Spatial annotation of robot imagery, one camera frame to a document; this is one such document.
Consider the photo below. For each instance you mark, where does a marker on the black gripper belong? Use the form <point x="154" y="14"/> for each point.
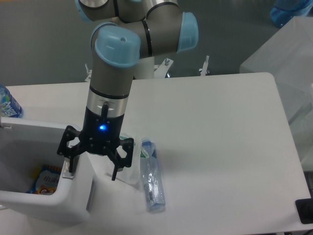
<point x="98" y="136"/>

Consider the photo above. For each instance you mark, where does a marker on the white push-lid trash can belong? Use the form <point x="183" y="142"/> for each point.
<point x="27" y="145"/>

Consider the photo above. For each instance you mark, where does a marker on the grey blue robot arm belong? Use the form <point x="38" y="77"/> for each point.
<point x="130" y="30"/>

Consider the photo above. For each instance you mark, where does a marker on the clear plastic wrapper bag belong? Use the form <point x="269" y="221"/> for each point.
<point x="129" y="175"/>

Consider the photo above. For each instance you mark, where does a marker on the colourful snack packet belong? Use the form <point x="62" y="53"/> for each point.
<point x="46" y="181"/>

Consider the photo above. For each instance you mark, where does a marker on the crushed clear plastic bottle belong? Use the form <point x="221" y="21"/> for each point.
<point x="151" y="177"/>

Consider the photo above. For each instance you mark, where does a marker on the blue labelled water bottle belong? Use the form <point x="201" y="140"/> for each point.
<point x="9" y="107"/>

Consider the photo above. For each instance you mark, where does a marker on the black device at edge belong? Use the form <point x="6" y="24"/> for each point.
<point x="305" y="210"/>

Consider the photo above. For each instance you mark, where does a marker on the blue plastic bag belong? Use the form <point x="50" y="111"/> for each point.
<point x="284" y="10"/>

